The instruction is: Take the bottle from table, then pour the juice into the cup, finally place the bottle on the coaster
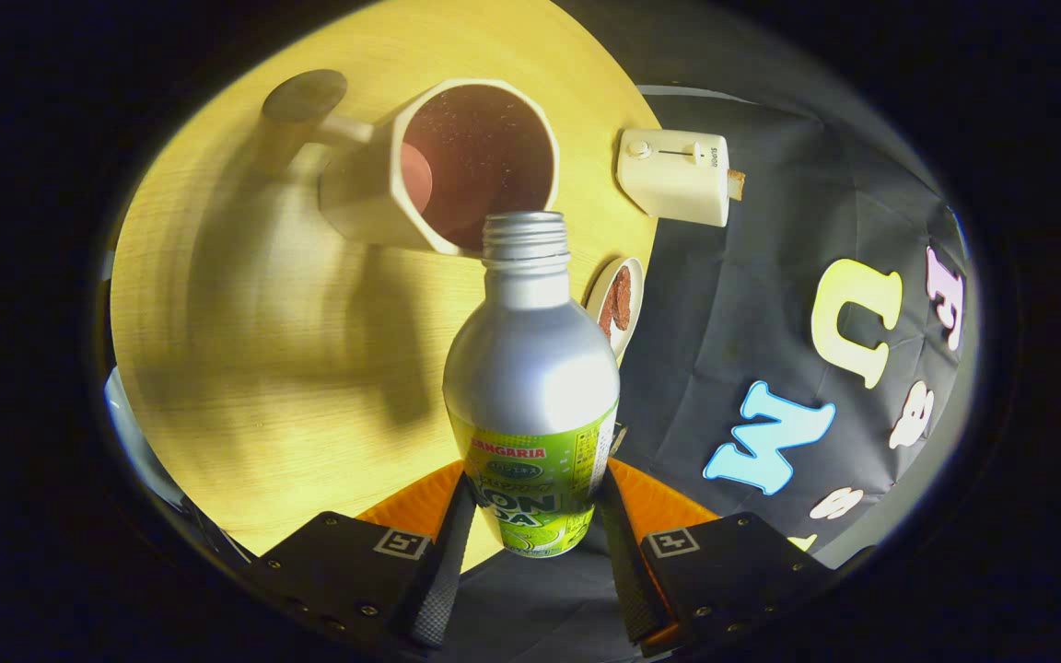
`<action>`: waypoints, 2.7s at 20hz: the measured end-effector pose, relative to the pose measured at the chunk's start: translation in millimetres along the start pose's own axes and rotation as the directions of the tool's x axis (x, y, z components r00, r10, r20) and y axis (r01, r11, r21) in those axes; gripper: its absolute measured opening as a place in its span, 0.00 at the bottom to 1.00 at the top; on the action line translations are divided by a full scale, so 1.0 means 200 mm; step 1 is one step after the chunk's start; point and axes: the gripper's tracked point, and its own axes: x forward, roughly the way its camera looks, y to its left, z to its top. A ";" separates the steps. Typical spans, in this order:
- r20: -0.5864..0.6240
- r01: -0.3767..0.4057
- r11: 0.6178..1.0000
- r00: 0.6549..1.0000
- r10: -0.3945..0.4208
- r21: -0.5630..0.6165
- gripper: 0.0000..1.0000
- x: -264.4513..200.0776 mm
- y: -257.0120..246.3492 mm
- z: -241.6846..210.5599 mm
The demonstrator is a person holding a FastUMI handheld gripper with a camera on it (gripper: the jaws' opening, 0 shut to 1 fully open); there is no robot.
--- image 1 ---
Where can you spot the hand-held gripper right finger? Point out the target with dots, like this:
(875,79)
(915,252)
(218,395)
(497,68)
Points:
(627,580)

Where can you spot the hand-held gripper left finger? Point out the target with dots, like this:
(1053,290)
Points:
(443,589)

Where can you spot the silver bottle with green label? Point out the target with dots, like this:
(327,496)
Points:
(530,368)

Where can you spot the brown meat piece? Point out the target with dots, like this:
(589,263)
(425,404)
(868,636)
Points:
(623,295)
(607,318)

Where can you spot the round white plate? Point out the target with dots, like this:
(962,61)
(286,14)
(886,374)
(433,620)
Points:
(634,304)

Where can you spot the light wooden table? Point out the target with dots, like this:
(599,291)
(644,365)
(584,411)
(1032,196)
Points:
(263,368)

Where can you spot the white toaster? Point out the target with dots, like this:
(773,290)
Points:
(673,184)

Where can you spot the toast slice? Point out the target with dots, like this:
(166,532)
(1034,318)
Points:
(735,184)

